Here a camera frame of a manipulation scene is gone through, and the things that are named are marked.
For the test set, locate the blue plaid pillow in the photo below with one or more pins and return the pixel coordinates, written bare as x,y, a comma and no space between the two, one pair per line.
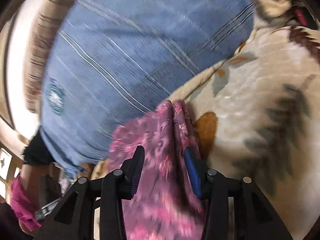
115,60

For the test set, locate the purple floral shirt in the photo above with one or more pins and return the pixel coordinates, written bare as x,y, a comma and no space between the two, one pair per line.
164,206

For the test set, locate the beige leaf print blanket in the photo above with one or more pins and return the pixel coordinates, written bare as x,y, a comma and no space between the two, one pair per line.
256,114

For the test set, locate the brown striped pillow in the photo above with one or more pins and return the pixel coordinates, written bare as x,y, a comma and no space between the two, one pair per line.
47,22

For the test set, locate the black cloth at headboard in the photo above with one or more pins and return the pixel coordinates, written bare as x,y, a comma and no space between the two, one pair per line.
37,153

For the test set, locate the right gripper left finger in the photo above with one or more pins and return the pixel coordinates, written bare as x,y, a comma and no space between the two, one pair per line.
72,215

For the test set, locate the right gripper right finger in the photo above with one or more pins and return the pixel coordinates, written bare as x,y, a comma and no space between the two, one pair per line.
254,216

